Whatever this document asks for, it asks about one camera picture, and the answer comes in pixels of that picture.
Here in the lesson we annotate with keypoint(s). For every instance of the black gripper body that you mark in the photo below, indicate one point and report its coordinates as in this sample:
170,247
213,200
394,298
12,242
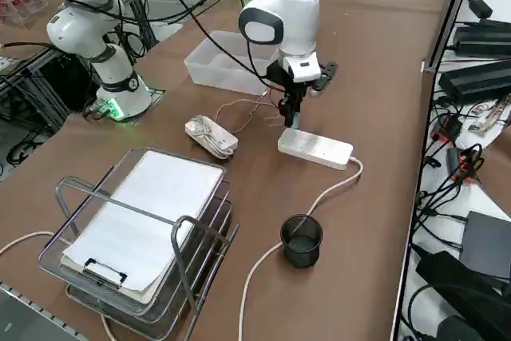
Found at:
293,87

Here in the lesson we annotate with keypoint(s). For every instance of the white Apple phone charger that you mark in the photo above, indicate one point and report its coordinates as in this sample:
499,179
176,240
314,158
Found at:
297,120

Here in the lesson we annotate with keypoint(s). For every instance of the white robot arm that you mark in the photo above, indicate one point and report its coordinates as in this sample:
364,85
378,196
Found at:
299,25

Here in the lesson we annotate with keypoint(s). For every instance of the large white power strip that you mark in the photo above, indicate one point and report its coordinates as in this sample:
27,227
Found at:
315,147

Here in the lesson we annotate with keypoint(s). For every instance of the long black power adapter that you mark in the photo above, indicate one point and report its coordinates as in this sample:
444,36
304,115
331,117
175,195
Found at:
483,39
475,81

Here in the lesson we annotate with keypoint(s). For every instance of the small black power adapter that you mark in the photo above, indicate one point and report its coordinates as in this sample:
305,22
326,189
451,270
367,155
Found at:
480,7

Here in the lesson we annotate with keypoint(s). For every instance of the translucent plastic bin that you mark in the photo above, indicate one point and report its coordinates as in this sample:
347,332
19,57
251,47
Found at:
215,61

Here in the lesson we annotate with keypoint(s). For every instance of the black mesh pen cup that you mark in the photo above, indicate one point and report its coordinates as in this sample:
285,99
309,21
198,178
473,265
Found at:
301,245

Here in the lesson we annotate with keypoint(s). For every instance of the white paper on clipboard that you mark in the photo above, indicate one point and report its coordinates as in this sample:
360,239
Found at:
151,213

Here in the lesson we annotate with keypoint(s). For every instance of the silver metal mesh tray stack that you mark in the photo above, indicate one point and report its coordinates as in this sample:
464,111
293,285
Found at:
191,269

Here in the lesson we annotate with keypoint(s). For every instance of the flat dark grey box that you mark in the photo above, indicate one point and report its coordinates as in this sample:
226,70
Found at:
489,241

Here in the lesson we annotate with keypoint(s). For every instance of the black bag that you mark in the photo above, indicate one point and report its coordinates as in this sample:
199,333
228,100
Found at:
459,289

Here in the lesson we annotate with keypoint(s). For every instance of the grey metal panel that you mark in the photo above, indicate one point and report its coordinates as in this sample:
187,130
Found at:
24,317

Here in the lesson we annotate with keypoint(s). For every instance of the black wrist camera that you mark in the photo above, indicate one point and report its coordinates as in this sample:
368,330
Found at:
325,75

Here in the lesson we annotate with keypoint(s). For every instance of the aluminium frame post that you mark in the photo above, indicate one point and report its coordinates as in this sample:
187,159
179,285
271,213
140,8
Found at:
449,17

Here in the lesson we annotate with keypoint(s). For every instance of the black aluminium frame stand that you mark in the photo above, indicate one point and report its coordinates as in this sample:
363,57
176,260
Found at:
48,89

